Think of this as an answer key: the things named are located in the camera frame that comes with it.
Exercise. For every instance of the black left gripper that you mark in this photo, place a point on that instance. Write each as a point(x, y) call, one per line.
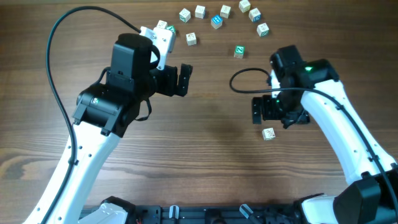
point(169, 87)

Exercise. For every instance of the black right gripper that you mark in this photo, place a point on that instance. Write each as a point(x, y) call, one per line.
point(300, 116)

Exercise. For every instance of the wooden block sketch top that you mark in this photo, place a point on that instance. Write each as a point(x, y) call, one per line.
point(268, 134)

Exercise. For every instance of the wooden block blue H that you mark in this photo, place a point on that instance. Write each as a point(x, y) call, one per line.
point(216, 21)

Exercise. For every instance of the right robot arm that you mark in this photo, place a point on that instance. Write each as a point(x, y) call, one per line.
point(304, 90)

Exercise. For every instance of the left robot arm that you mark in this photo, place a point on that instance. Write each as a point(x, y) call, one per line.
point(103, 113)

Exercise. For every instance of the wooden block drawing top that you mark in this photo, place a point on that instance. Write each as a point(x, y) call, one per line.
point(191, 39)

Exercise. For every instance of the wooden block green V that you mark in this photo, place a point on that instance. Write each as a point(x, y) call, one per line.
point(171, 28)

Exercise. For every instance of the wooden block yellow edge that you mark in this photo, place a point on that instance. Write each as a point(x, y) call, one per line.
point(162, 24)

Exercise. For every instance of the wooden block teal side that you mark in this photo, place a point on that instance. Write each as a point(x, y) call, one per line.
point(185, 15)

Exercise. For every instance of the wooden block green Z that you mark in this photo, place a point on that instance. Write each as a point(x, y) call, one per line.
point(239, 51)

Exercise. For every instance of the plain wooden picture block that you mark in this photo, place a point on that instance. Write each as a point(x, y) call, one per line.
point(225, 11)

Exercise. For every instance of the wooden block green side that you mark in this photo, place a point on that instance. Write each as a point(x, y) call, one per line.
point(262, 29)

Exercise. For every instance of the wooden block yellow side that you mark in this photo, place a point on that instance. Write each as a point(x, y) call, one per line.
point(244, 5)

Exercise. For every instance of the wooden block blue side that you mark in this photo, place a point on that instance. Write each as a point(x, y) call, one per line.
point(254, 15)

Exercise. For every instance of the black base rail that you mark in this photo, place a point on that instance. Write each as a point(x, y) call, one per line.
point(277, 214)

